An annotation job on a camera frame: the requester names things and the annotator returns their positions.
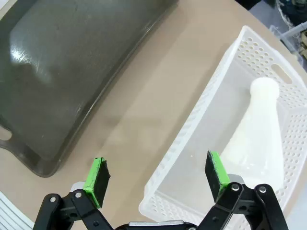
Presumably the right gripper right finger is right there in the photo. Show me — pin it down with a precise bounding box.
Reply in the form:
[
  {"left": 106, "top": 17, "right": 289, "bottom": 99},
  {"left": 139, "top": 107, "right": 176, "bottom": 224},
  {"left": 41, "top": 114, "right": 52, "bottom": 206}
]
[{"left": 196, "top": 150, "right": 288, "bottom": 230}]

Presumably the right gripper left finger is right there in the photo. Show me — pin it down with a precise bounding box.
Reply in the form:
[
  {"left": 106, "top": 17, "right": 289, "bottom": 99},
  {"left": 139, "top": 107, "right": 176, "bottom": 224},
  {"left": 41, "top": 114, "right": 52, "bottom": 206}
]
[{"left": 33, "top": 157, "right": 115, "bottom": 230}]

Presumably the translucent white conical flask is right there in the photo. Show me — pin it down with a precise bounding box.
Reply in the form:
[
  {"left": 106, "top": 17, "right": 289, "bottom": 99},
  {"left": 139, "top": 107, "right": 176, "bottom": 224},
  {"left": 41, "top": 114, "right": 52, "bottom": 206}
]
[{"left": 220, "top": 77, "right": 288, "bottom": 192}]

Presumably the dark brown serving tray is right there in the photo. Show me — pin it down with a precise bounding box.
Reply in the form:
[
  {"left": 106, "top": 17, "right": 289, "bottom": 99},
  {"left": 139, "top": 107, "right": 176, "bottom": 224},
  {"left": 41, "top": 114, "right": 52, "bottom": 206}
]
[{"left": 0, "top": 0, "right": 180, "bottom": 178}]

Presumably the white perforated plastic basket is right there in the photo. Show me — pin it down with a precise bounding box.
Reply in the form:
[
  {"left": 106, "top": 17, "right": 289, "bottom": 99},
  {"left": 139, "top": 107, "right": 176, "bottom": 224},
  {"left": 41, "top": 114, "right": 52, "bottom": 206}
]
[{"left": 139, "top": 25, "right": 307, "bottom": 230}]

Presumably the ridged aluminium base plate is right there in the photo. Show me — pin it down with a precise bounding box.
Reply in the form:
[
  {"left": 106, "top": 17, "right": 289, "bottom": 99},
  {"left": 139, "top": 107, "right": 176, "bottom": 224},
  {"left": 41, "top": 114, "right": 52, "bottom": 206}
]
[{"left": 0, "top": 190, "right": 35, "bottom": 230}]

